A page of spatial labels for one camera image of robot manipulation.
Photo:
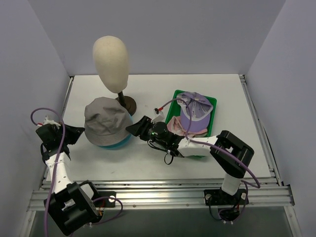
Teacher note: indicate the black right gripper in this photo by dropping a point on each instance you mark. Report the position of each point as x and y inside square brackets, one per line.
[144, 128]

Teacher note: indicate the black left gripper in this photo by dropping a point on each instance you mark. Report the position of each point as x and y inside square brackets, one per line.
[65, 133]

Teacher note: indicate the teal bucket hat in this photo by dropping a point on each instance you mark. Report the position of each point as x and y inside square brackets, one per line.
[123, 141]

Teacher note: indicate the grey bucket hat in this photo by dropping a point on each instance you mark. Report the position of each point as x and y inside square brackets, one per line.
[105, 122]

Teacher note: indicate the purple baseball cap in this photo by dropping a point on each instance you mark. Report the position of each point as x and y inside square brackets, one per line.
[195, 110]

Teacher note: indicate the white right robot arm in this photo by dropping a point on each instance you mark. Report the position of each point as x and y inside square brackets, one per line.
[231, 153]

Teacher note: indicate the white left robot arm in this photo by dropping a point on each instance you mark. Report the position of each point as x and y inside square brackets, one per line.
[71, 204]

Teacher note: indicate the brown mannequin stand base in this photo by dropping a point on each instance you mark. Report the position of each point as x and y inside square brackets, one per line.
[127, 102]

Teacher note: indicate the pink baseball cap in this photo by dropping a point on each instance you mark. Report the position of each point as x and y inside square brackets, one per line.
[175, 127]

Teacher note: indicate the green plastic tray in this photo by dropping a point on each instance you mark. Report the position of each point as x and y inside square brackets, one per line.
[193, 146]

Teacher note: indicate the beige mannequin head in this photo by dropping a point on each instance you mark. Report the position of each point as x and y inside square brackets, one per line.
[111, 61]

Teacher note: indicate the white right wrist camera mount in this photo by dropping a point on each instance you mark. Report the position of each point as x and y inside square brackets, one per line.
[159, 115]

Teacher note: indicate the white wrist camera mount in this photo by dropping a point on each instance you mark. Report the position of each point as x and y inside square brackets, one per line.
[159, 115]
[48, 120]

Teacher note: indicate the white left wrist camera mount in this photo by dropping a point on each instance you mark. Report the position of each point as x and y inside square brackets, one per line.
[48, 120]

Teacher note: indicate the aluminium frame rail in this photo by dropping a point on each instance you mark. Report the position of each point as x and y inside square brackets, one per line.
[138, 173]

